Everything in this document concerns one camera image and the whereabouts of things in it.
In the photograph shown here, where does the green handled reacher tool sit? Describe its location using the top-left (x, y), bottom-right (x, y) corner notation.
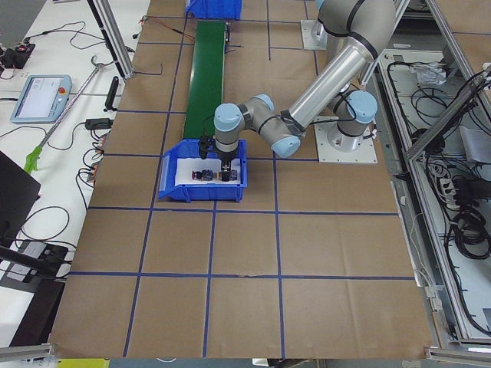
top-left (24, 55), bottom-right (112, 174)

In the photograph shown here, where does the robot teach pendant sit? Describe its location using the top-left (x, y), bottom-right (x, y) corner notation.
top-left (10, 74), bottom-right (72, 124)

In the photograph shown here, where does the right blue plastic bin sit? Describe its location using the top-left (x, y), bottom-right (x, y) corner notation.
top-left (185, 0), bottom-right (242, 19)

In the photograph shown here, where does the black power adapter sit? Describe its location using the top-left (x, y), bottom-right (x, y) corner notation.
top-left (84, 118), bottom-right (114, 130)

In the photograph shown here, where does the left blue plastic bin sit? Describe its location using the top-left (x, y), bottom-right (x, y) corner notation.
top-left (158, 139), bottom-right (248, 202)

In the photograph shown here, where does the blue plastic bin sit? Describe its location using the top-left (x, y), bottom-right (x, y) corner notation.
top-left (185, 0), bottom-right (242, 19)
top-left (158, 139), bottom-right (248, 202)

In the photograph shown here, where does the green conveyor belt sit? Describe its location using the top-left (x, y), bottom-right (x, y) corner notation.
top-left (183, 21), bottom-right (227, 139)

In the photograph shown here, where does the white foam pad left bin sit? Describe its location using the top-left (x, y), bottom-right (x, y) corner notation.
top-left (175, 158), bottom-right (242, 185)

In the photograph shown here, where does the aluminium frame post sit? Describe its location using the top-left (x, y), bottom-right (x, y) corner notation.
top-left (87, 0), bottom-right (133, 80)

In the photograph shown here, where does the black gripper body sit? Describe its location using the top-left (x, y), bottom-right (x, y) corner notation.
top-left (217, 151), bottom-right (236, 167)

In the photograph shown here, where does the black handheld device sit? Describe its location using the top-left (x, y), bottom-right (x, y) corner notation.
top-left (104, 76), bottom-right (119, 112)

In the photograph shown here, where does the red push button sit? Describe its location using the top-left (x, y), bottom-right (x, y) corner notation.
top-left (192, 169), bottom-right (214, 182)

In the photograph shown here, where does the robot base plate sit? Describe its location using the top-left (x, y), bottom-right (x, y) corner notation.
top-left (311, 116), bottom-right (377, 165)
top-left (300, 20), bottom-right (327, 51)

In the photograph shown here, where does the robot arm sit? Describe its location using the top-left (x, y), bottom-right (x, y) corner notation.
top-left (213, 1), bottom-right (396, 181)
top-left (317, 15), bottom-right (350, 54)

